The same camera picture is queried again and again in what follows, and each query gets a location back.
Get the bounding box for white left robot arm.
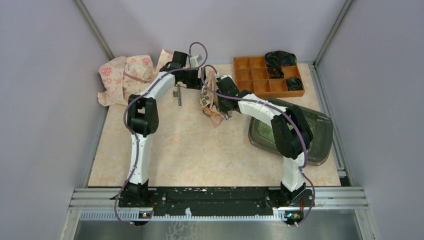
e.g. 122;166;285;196
121;51;206;207

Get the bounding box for piano-key bag clip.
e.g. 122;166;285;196
172;84;182;107

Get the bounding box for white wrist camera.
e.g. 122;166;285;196
189;54;203;68
217;74;233;82

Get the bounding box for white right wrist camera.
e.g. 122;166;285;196
217;74;233;82

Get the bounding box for orange compartment tray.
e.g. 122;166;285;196
233;56;305;99

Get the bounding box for grey metal scoop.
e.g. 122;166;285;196
222;112;232;121

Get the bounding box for pink patterned cloth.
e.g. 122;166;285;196
97;49;173;107

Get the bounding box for dark green litter box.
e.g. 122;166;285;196
248;106;334;166

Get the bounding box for dark cloth on tray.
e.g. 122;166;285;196
264;50;297;79

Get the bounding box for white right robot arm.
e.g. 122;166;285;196
216;75;314;206

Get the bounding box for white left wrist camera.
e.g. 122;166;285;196
189;54;203;68

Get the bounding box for small dark cloth ball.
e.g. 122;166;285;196
285;76;304;91

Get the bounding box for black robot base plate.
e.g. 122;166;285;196
114;183;316;225

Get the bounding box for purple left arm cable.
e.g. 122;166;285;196
113;41;209;228

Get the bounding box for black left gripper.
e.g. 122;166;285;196
181;67;211;91

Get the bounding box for orange cat litter bag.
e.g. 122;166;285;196
199;64;226;128

